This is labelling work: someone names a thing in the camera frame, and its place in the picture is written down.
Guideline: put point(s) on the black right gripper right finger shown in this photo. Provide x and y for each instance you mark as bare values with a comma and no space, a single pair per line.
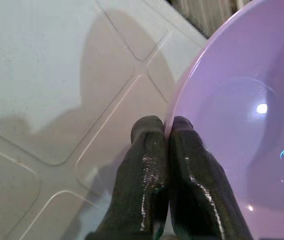
196,190

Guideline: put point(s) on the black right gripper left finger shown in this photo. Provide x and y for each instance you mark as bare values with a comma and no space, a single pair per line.
136,180

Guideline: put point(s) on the purple plastic bowl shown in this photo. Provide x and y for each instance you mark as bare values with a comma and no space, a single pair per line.
244,120

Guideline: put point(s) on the dark ribbed furniture panel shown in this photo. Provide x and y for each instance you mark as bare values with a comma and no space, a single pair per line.
206,12

